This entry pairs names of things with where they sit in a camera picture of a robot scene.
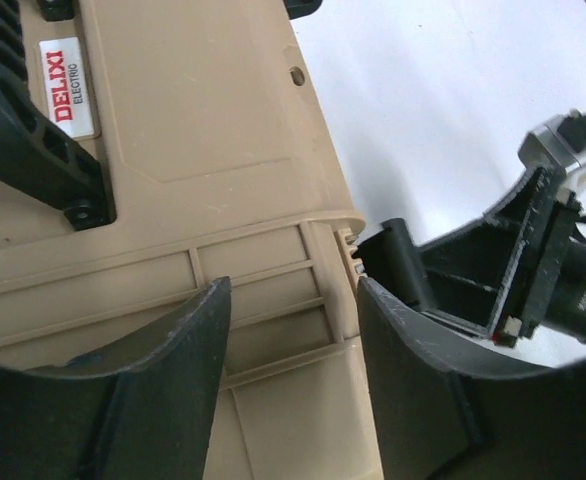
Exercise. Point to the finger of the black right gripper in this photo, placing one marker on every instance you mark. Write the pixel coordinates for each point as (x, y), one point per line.
(495, 234)
(464, 294)

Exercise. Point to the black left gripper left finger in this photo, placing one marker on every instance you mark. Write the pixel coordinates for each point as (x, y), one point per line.
(141, 407)

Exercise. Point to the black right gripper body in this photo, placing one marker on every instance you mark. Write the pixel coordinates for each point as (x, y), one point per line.
(535, 266)

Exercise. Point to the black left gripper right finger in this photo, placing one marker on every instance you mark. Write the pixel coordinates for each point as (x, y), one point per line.
(447, 408)

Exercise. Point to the tan plastic tool box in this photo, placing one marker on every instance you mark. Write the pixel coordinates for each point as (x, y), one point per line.
(148, 148)

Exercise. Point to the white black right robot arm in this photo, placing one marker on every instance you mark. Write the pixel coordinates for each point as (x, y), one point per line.
(567, 309)

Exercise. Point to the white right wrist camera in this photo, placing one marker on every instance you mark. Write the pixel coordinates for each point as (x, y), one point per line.
(560, 142)

